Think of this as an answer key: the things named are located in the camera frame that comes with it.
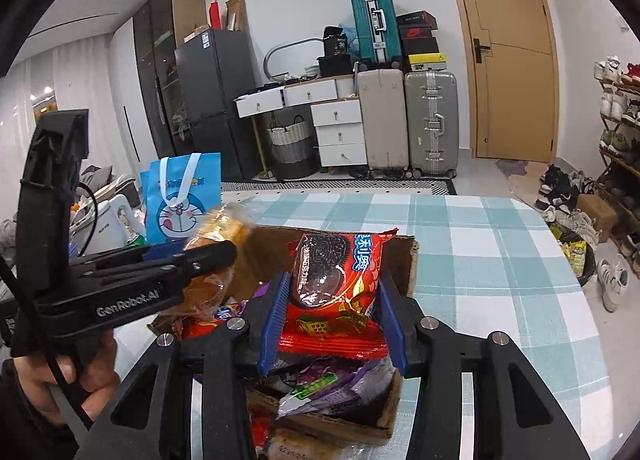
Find stacked shoe boxes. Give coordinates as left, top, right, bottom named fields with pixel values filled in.
left=396, top=11, right=447, bottom=72

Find purple snack bag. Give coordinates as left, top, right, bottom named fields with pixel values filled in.
left=278, top=356, right=396, bottom=418

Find wooden shoe rack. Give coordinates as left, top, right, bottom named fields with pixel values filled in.
left=593, top=55, right=639, bottom=274

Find red triangular chip bag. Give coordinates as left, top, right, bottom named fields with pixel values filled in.
left=171, top=301, right=246, bottom=340

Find black refrigerator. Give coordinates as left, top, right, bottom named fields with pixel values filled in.
left=175, top=28, right=262, bottom=182

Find beige suitcase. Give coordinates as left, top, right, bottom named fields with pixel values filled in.
left=357, top=69, right=410, bottom=176

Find cardboard box on floor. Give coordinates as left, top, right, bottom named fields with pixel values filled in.
left=577, top=194, right=618, bottom=243

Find silver suitcase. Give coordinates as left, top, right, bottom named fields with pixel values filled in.
left=405, top=70, right=459, bottom=179

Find red Oreo cookie packet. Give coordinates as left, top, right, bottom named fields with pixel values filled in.
left=279, top=229, right=397, bottom=360

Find wooden door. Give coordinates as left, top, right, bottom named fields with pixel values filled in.
left=457, top=0, right=560, bottom=162

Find white kettle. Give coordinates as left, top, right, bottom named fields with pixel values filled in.
left=70, top=194, right=146, bottom=255

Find orange bread packet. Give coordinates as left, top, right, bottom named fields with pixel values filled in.
left=167, top=202, right=255, bottom=321

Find white drawer cabinet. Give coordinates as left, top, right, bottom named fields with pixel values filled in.
left=234, top=74, right=369, bottom=169

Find blue Doraemon tote bag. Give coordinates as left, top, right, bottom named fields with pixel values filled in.
left=140, top=153, right=221, bottom=245

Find woven laundry basket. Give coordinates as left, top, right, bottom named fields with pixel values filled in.
left=267, top=115, right=320, bottom=181

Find person's left hand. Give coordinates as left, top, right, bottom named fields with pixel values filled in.
left=13, top=330, right=120, bottom=426

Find brown cardboard box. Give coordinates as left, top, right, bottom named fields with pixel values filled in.
left=151, top=226, right=419, bottom=445

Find teal suitcase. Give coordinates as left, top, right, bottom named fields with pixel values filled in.
left=350, top=0, right=402, bottom=69

